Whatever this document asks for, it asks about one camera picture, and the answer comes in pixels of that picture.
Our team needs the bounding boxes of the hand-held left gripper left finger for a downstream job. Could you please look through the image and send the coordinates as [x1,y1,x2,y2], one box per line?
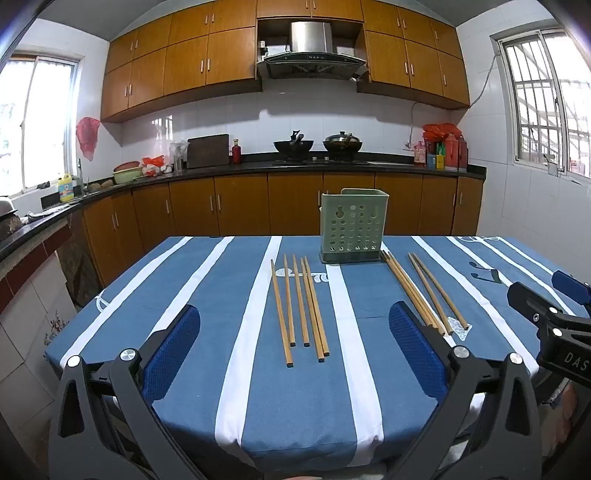
[46,304,206,480]

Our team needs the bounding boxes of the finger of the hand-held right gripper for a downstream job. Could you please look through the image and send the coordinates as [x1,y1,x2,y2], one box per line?
[551,271,591,305]
[507,281,561,326]

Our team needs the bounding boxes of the clear glass jar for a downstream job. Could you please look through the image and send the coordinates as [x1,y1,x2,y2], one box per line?
[169,140,190,171]

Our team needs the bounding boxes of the gas stove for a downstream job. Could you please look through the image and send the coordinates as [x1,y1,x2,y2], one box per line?
[272,156,370,166]

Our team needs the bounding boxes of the black pot with lid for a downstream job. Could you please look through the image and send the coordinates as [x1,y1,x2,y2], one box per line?
[322,131,363,153]

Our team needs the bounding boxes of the wooden base cabinets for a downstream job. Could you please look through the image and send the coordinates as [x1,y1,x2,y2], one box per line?
[69,173,485,287]

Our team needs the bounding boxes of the blue white striped tablecloth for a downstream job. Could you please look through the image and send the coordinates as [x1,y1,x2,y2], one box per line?
[45,235,578,474]

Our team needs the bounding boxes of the wooden wall cabinets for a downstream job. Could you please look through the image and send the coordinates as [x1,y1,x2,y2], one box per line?
[100,0,471,123]

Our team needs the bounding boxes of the large red gift bag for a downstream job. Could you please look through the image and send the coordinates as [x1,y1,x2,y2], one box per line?
[422,123,462,141]

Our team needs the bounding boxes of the person's right hand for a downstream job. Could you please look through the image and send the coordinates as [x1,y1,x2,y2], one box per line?
[551,381,583,457]

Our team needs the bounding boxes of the hanging red mesh bag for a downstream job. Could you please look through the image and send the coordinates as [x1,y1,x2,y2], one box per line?
[76,117,101,161]

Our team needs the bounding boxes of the green basin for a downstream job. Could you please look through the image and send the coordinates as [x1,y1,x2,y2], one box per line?
[113,161,145,184]

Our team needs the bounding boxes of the green perforated utensil holder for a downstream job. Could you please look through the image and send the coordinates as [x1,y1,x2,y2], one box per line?
[318,188,389,265]

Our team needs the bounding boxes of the barred window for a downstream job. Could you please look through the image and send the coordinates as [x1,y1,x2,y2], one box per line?
[499,30,591,178]

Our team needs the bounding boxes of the dark wooden cutting board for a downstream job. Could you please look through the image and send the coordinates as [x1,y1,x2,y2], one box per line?
[187,134,230,169]

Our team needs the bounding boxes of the black kitchen countertop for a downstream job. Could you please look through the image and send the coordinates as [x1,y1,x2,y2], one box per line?
[0,152,488,278]

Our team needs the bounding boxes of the sliding glass window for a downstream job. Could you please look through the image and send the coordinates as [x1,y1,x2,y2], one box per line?
[0,55,79,199]

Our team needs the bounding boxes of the black wok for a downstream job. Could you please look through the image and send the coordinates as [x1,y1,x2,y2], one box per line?
[273,130,315,160]

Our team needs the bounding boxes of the steel range hood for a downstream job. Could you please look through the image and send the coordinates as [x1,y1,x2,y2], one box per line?
[257,21,369,81]

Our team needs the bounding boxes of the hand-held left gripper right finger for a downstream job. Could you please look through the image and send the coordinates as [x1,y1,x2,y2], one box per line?
[389,301,555,480]

